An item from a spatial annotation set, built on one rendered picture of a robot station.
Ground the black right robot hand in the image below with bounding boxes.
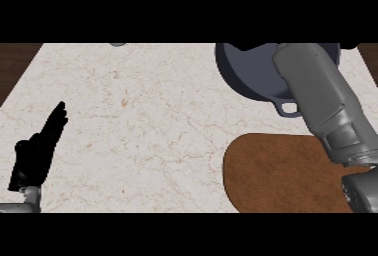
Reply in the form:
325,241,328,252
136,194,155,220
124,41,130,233
223,42,360,53

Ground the brown wooden cutting board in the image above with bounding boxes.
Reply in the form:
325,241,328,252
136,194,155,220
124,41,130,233
221,132,372,214

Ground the dark grey pot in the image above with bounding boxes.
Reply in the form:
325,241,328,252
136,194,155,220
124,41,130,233
214,42,343,119

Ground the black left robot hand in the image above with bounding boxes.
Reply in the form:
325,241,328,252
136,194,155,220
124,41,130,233
6,100,71,193

